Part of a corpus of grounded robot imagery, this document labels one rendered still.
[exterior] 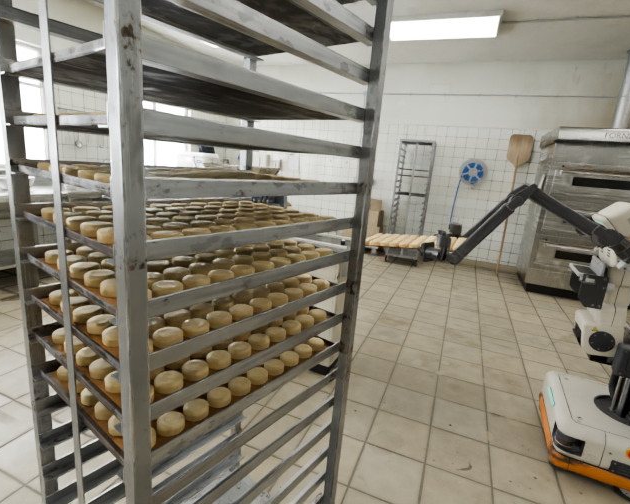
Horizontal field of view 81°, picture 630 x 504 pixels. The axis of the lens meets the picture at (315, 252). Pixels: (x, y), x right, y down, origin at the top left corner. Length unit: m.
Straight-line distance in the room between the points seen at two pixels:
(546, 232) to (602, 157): 1.00
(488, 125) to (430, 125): 0.82
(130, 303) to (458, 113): 6.01
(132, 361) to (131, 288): 0.11
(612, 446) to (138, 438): 2.05
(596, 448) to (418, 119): 5.08
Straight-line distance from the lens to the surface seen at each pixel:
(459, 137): 6.28
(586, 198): 5.37
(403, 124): 6.38
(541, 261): 5.39
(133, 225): 0.54
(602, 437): 2.30
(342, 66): 0.90
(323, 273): 2.32
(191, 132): 0.61
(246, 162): 1.24
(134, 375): 0.61
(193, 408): 0.83
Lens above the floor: 1.37
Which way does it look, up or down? 13 degrees down
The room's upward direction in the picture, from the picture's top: 5 degrees clockwise
